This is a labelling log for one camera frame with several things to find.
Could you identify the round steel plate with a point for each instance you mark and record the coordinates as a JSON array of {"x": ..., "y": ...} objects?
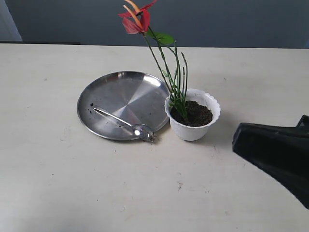
[{"x": 135, "y": 97}]

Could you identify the red artificial flower stem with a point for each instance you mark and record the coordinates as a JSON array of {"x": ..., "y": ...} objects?
[{"x": 137, "y": 21}]

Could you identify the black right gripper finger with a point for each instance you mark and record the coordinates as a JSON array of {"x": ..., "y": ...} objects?
[{"x": 280, "y": 152}]

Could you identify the white plastic flower pot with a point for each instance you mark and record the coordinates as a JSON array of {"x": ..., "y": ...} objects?
[{"x": 202, "y": 109}]

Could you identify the metal spoon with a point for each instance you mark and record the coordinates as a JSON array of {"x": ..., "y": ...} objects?
[{"x": 141, "y": 131}]

